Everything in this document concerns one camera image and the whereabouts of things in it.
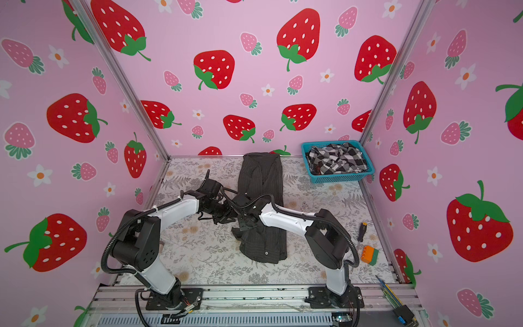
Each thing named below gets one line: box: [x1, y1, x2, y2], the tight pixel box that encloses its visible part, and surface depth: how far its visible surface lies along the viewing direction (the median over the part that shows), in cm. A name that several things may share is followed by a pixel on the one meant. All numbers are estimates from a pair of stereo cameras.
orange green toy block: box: [360, 245, 380, 267], surface depth 84 cm
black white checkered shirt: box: [305, 142, 369, 176], surface depth 109 cm
